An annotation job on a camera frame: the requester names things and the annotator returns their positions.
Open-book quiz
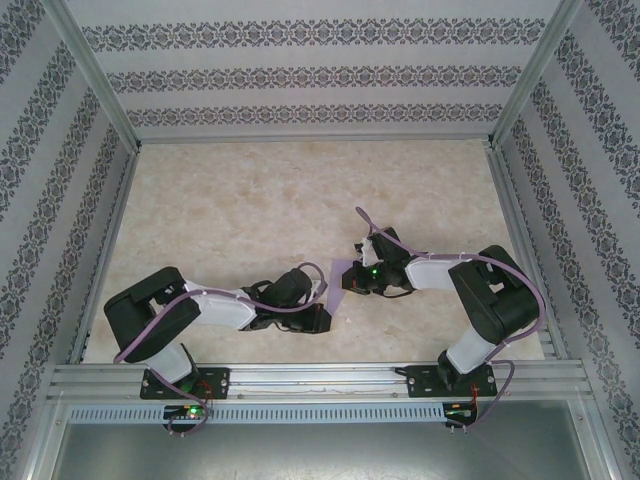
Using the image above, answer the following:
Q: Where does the controller board with green light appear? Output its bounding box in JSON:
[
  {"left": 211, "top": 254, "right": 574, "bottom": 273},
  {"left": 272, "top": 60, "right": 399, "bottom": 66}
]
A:
[{"left": 162, "top": 404, "right": 212, "bottom": 427}]

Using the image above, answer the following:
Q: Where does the grey sheet metal tray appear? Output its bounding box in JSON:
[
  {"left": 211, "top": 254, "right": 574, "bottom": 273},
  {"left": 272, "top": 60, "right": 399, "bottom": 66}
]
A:
[{"left": 29, "top": 399, "right": 616, "bottom": 480}]

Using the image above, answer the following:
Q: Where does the long aluminium mounting rail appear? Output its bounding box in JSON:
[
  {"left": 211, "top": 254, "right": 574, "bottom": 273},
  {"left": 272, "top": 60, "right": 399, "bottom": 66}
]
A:
[{"left": 47, "top": 362, "right": 594, "bottom": 402}]

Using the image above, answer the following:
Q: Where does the aluminium side rail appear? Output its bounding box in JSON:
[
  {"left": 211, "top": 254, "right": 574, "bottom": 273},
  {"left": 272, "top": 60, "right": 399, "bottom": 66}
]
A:
[
  {"left": 487, "top": 146, "right": 570, "bottom": 360},
  {"left": 68, "top": 147, "right": 142, "bottom": 365}
]

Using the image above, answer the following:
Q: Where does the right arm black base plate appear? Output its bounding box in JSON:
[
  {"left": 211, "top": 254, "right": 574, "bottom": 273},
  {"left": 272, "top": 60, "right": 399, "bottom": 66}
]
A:
[{"left": 405, "top": 363, "right": 499, "bottom": 400}]

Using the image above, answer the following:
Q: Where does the small controller board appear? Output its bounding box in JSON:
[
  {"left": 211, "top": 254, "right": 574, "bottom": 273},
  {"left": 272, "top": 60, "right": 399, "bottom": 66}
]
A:
[{"left": 443, "top": 401, "right": 480, "bottom": 427}]

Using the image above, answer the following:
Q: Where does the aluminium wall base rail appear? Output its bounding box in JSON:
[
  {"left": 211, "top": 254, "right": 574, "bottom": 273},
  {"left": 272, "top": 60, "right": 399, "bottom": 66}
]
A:
[{"left": 133, "top": 132, "right": 497, "bottom": 147}]

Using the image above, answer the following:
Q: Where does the purple paper sheet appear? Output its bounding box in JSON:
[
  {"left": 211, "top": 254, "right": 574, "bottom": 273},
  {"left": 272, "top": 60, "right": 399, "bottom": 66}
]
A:
[{"left": 327, "top": 258, "right": 362, "bottom": 315}]

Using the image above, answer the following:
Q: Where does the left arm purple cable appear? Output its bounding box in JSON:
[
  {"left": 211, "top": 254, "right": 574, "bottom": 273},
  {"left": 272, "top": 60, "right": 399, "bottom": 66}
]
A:
[{"left": 113, "top": 262, "right": 329, "bottom": 439}]

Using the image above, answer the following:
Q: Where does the grey slotted cable duct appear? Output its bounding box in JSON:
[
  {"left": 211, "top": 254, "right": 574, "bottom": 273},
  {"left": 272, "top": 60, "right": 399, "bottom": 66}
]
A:
[{"left": 67, "top": 403, "right": 447, "bottom": 425}]

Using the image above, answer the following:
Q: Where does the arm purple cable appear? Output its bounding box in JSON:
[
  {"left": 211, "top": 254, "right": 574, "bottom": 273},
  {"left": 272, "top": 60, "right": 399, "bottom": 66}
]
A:
[
  {"left": 113, "top": 262, "right": 329, "bottom": 439},
  {"left": 353, "top": 206, "right": 546, "bottom": 435}
]

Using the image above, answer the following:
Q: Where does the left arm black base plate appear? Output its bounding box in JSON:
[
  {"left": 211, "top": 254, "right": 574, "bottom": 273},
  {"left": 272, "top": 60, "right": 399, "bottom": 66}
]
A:
[{"left": 139, "top": 366, "right": 232, "bottom": 401}]

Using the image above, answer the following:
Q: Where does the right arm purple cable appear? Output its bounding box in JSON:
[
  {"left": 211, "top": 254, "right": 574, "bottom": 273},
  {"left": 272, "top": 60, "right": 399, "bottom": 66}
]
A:
[{"left": 353, "top": 206, "right": 546, "bottom": 435}]

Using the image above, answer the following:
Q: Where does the aluminium frame post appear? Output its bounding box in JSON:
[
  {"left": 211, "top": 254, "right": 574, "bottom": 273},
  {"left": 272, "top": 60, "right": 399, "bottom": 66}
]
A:
[
  {"left": 38, "top": 0, "right": 145, "bottom": 153},
  {"left": 487, "top": 0, "right": 587, "bottom": 150}
]

